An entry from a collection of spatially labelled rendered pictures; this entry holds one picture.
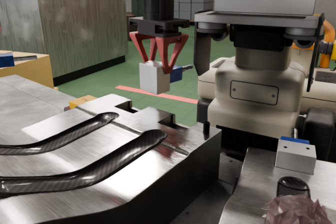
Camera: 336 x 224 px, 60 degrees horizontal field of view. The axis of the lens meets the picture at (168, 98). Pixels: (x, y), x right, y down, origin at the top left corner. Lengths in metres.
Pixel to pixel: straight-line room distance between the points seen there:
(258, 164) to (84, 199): 0.25
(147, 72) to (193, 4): 8.48
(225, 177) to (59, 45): 3.23
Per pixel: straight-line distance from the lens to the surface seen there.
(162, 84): 0.56
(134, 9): 6.47
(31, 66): 2.83
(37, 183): 0.35
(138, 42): 0.57
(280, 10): 0.71
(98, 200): 0.33
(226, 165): 0.54
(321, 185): 0.45
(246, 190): 0.40
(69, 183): 0.37
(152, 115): 0.50
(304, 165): 0.45
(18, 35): 3.78
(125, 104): 0.57
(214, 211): 0.45
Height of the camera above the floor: 1.10
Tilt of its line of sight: 21 degrees down
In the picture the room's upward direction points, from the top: straight up
